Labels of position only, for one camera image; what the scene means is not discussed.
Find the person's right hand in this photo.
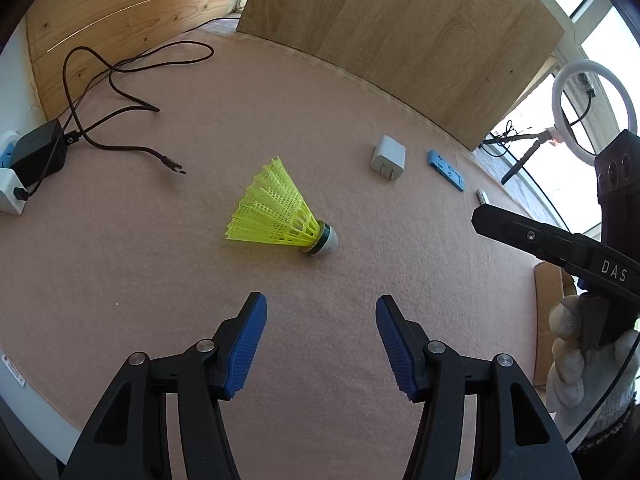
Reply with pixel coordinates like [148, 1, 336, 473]
[545, 294, 640, 414]

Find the black tripod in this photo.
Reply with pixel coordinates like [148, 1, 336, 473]
[480, 127, 558, 186]

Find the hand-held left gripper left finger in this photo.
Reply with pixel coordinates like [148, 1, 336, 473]
[60, 291, 268, 480]

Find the pine plank panel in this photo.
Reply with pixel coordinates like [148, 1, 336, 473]
[25, 0, 241, 118]

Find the white ring light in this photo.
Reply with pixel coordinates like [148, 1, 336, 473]
[551, 59, 637, 168]

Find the white charger plug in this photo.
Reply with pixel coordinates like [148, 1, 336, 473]
[370, 134, 407, 183]

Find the brown cardboard box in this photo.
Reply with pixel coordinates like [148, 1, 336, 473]
[532, 261, 581, 388]

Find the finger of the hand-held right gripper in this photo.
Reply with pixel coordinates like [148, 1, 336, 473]
[471, 203, 594, 277]

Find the light wooden board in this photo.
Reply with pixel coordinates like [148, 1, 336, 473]
[235, 0, 581, 152]

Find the blue plastic phone stand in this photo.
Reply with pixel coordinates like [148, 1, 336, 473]
[426, 149, 467, 192]

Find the yellow plastic shuttlecock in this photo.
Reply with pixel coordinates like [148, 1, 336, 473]
[223, 156, 341, 257]

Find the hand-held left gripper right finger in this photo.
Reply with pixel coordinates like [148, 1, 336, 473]
[375, 294, 583, 480]

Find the black power adapter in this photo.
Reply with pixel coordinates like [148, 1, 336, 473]
[10, 119, 71, 186]

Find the black charging cable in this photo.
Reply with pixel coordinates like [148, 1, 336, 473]
[62, 41, 216, 177]

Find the white power strip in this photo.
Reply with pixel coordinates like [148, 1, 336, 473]
[0, 130, 31, 217]

